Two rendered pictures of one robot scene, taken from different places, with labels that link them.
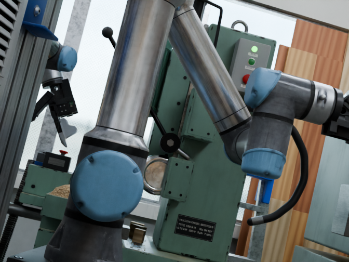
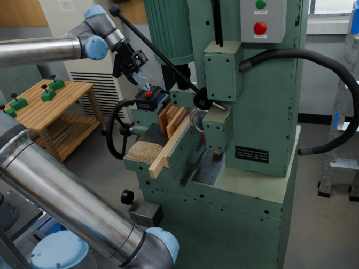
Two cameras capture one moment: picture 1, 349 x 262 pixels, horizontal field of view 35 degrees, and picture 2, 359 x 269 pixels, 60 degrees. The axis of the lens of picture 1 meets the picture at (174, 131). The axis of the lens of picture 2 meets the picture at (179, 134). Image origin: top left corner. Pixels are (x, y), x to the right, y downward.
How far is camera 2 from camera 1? 119 cm
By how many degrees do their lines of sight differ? 53
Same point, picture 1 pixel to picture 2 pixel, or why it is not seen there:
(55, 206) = (131, 165)
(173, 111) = not seen: hidden behind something
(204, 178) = (248, 118)
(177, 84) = (203, 31)
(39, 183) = (141, 119)
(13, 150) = not seen: outside the picture
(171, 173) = (207, 133)
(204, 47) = (43, 204)
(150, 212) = not seen: hidden behind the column
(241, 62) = (248, 7)
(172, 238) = (234, 160)
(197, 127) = (217, 92)
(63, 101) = (127, 62)
